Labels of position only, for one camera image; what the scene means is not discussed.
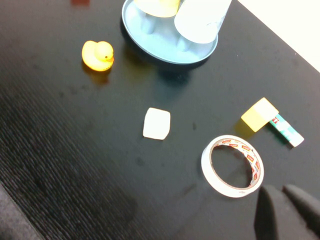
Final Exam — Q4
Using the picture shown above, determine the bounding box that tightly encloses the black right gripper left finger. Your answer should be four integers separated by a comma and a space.
253, 185, 319, 240

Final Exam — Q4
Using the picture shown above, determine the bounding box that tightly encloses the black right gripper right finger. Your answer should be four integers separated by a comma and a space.
282, 184, 320, 240

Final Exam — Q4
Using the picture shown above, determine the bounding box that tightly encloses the light blue plastic cup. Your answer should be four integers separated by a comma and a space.
174, 0, 233, 45

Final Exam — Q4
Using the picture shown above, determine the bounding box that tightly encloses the blue cup stand with pegs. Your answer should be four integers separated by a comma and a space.
121, 0, 219, 65

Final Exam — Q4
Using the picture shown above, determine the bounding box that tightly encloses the yellow plastic cup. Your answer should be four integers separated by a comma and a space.
133, 0, 181, 18

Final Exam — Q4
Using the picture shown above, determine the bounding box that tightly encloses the white green glue stick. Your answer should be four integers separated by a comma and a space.
269, 113, 305, 148

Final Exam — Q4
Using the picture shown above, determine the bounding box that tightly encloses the white tape roll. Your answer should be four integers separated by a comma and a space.
201, 134, 265, 198

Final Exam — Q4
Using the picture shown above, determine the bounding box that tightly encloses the yellow cube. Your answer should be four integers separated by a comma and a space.
240, 97, 280, 133

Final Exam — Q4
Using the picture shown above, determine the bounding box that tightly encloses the white cube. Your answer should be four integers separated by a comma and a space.
142, 107, 171, 141

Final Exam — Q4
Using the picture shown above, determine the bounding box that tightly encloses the yellow rubber duck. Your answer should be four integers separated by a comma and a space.
81, 40, 115, 73

